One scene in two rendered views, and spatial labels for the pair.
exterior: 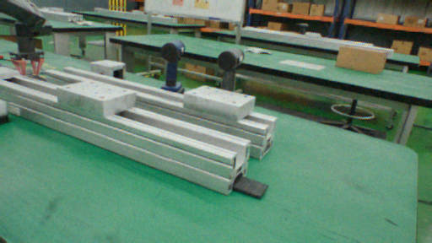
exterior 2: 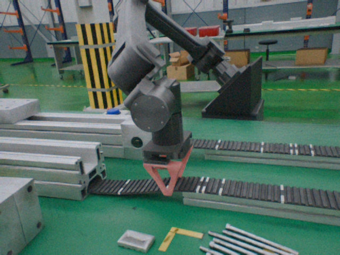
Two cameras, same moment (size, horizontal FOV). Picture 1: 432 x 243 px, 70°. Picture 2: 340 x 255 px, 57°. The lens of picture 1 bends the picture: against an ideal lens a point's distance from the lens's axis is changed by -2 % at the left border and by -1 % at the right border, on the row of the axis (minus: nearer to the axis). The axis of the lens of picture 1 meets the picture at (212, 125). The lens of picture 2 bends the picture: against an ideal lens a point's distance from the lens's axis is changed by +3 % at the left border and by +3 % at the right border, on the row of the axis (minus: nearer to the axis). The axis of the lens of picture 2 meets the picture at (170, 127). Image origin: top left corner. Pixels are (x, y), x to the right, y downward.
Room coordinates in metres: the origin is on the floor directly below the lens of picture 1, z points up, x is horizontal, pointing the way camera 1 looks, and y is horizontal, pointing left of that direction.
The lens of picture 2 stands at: (1.67, 0.68, 1.11)
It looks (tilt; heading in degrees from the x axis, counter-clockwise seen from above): 20 degrees down; 174
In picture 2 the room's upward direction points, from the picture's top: 5 degrees counter-clockwise
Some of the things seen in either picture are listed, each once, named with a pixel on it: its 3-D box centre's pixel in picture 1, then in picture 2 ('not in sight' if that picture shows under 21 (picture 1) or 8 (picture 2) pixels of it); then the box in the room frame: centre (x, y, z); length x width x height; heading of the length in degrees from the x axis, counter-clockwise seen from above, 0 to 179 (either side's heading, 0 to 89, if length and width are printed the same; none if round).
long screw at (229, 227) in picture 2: not in sight; (259, 239); (1.31, 0.84, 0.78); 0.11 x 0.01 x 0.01; 47
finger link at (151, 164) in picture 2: (31, 65); (168, 169); (1.18, 0.72, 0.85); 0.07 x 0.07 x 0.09; 64
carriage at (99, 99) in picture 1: (97, 102); (5, 114); (0.74, 0.30, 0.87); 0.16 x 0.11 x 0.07; 64
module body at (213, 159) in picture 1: (98, 120); (9, 130); (0.74, 0.30, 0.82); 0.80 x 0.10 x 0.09; 64
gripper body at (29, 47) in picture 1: (26, 46); (167, 130); (1.17, 0.73, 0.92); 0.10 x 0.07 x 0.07; 154
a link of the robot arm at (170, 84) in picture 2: (25, 29); (163, 98); (1.17, 0.73, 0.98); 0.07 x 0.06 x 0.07; 160
